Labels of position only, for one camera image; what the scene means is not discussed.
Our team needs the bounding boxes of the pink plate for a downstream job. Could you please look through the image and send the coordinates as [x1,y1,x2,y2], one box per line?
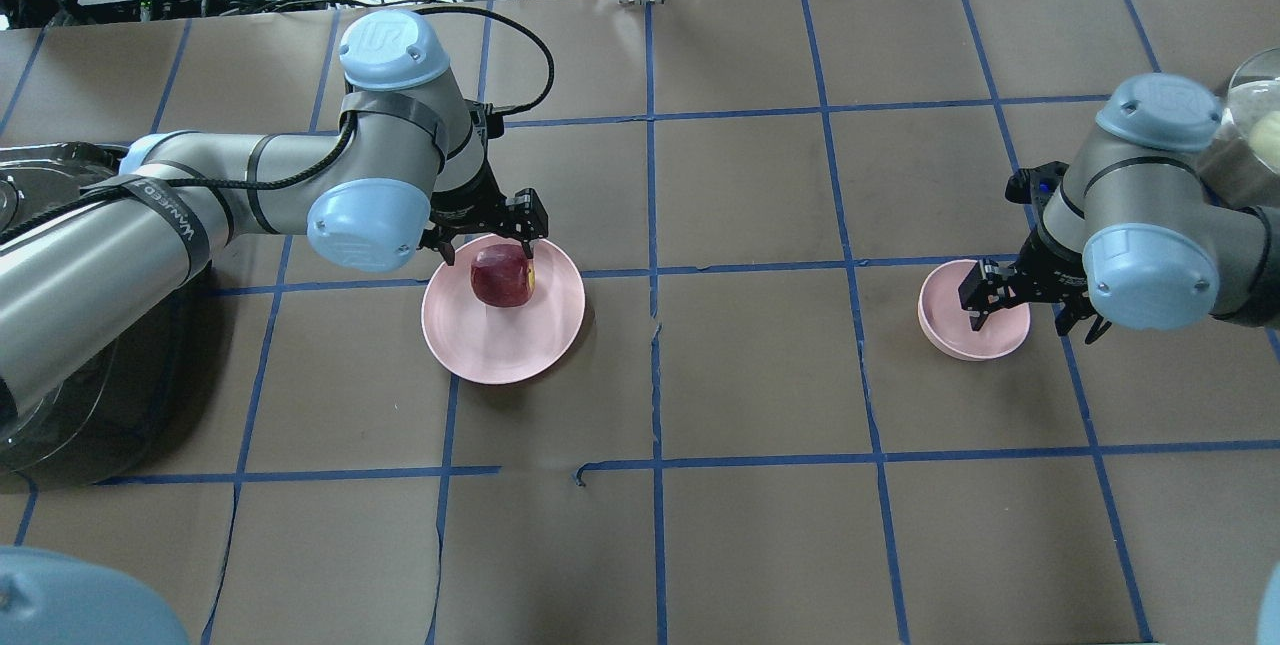
[420,235,586,385]

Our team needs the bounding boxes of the dark brown rice cooker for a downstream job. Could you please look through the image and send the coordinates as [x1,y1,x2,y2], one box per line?
[3,142,212,494]

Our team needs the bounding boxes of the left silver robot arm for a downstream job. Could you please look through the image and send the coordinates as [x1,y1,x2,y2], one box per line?
[1,8,549,424]

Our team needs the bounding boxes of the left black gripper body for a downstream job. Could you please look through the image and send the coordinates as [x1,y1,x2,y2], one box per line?
[420,175,549,266]

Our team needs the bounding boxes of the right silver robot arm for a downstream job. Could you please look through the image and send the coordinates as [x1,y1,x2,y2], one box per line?
[954,74,1279,343]

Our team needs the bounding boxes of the white steamed bun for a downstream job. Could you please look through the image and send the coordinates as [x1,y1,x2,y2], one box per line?
[1247,109,1280,174]

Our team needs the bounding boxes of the red apple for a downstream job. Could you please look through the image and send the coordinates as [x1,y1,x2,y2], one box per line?
[470,243,536,308]

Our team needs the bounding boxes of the steel steamer pot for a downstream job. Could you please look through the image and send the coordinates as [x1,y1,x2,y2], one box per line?
[1196,47,1279,209]

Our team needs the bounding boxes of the pink bowl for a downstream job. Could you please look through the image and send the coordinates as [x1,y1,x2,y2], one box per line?
[918,259,1032,363]

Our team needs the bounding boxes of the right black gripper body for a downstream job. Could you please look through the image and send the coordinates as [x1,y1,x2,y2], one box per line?
[957,235,1111,344]

